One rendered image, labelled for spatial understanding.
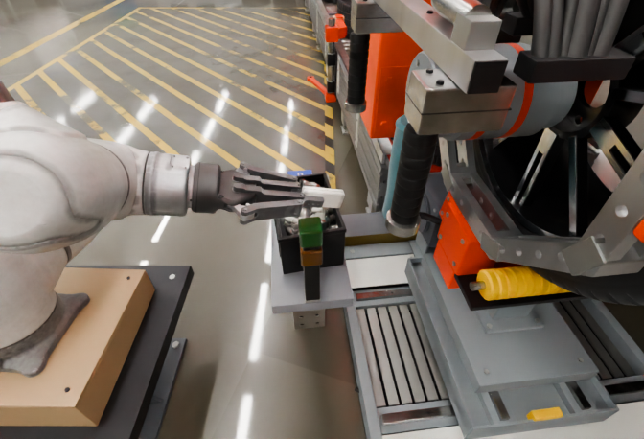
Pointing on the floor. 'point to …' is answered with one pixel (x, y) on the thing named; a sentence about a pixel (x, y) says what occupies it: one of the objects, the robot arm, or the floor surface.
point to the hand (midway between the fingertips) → (322, 197)
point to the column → (309, 318)
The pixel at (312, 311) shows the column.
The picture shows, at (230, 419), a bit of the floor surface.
